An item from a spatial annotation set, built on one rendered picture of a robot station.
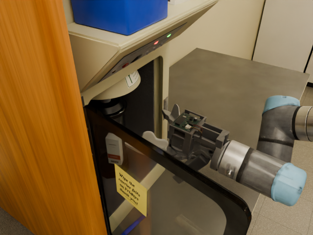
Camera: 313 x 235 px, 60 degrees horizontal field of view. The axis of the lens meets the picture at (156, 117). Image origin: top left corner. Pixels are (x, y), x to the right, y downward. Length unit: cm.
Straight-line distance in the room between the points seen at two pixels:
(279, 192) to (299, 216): 164
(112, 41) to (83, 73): 8
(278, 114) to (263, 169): 16
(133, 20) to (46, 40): 12
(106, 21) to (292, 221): 194
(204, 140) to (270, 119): 17
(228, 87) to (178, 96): 27
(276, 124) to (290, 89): 88
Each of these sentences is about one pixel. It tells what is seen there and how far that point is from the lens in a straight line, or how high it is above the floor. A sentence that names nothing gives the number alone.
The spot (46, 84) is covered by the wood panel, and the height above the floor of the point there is 148.
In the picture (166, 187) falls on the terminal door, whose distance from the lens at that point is 39.
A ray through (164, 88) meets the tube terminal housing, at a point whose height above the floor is 127.
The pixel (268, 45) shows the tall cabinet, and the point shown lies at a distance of 361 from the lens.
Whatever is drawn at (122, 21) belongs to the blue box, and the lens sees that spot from 37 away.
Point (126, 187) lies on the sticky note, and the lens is 48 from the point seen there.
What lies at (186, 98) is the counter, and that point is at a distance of 131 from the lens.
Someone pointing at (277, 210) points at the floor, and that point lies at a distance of 216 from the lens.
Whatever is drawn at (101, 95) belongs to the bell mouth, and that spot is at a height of 133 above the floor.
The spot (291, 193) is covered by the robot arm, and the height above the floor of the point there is 124.
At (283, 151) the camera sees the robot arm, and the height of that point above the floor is 123.
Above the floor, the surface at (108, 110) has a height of 125.
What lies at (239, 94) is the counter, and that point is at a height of 94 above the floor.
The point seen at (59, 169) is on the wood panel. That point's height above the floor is 132.
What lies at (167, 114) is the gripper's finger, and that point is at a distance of 69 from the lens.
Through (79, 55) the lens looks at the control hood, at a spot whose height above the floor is 148.
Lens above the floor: 163
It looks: 36 degrees down
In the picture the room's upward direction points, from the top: straight up
